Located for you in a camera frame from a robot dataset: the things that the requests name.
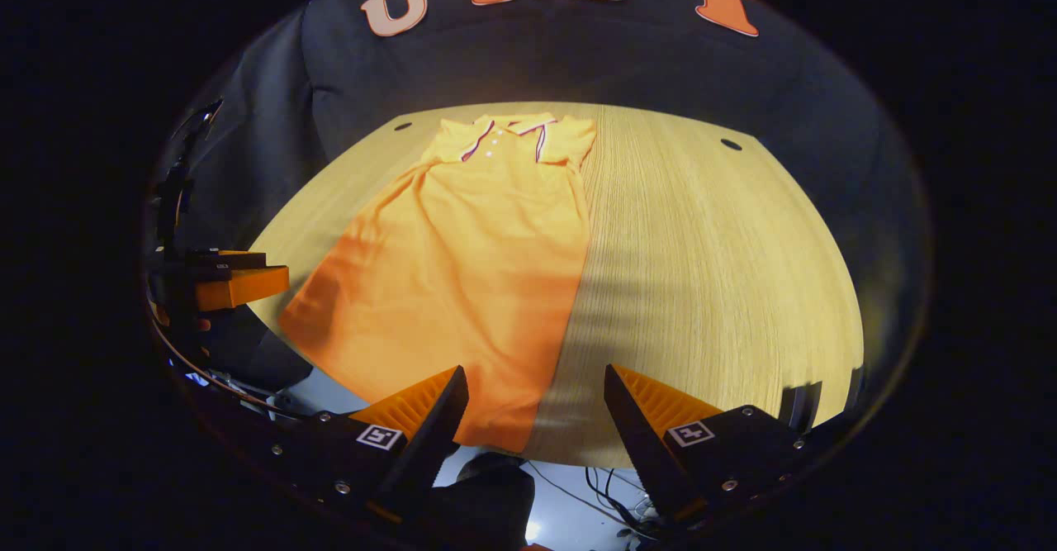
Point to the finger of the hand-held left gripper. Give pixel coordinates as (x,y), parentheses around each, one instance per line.
(244,287)
(223,259)

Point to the yellow T-shirt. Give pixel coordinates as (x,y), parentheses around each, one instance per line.
(462,270)

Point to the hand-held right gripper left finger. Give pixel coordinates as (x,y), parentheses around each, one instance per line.
(433,435)

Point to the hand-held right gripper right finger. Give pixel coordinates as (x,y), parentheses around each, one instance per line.
(644,444)

